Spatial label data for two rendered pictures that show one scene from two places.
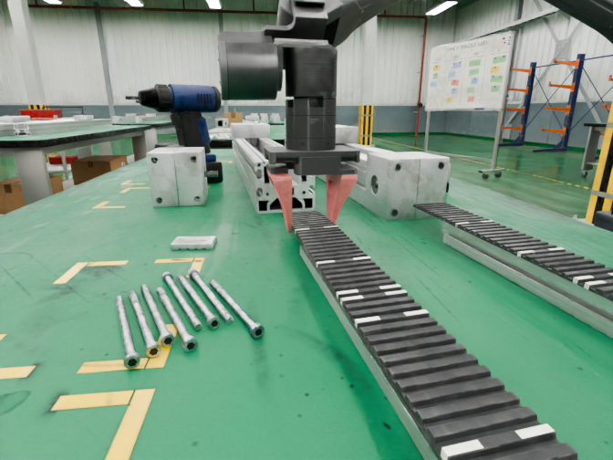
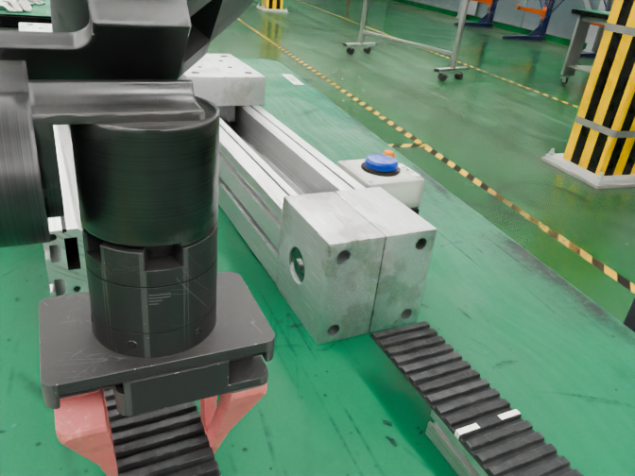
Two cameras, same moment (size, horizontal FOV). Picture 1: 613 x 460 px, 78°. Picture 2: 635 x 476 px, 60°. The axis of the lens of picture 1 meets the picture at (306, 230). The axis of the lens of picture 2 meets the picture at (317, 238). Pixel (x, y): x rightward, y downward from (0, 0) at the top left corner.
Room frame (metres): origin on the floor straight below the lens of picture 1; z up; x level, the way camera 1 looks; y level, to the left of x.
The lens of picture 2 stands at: (0.22, -0.02, 1.07)
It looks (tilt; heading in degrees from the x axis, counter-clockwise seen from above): 28 degrees down; 345
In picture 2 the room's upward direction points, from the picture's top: 6 degrees clockwise
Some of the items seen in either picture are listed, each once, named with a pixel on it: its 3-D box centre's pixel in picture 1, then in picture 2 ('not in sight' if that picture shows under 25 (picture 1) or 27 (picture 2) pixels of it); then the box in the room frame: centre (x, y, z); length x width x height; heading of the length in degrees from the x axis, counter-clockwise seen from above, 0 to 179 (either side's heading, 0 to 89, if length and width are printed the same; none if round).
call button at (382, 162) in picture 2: not in sight; (381, 165); (0.81, -0.25, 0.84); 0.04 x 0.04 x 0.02
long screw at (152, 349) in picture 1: (140, 318); not in sight; (0.27, 0.13, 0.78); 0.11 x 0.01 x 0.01; 31
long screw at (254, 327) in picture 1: (233, 304); not in sight; (0.29, 0.06, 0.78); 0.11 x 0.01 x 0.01; 32
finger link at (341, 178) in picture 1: (320, 193); (183, 393); (0.45, -0.02, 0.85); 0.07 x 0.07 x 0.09; 12
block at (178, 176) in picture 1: (186, 175); not in sight; (0.71, 0.23, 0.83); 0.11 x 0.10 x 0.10; 101
